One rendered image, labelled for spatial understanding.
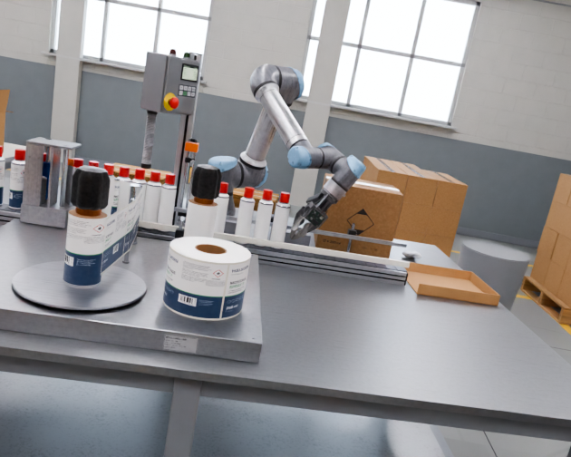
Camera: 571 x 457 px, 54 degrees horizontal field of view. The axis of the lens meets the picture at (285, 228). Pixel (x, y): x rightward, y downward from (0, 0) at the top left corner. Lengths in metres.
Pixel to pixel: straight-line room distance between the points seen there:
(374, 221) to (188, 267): 1.08
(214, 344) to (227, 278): 0.16
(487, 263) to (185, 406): 2.92
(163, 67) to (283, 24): 5.43
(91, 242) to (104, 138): 6.40
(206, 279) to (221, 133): 6.10
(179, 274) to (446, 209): 4.13
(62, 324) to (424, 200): 4.23
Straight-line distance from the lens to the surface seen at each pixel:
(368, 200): 2.20
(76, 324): 1.31
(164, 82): 1.94
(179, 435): 1.36
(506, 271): 3.97
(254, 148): 2.29
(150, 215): 1.99
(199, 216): 1.65
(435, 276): 2.28
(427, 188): 5.18
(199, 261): 1.30
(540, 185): 7.90
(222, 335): 1.28
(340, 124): 7.26
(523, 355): 1.76
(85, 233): 1.38
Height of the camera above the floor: 1.44
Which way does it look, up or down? 14 degrees down
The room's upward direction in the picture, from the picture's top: 10 degrees clockwise
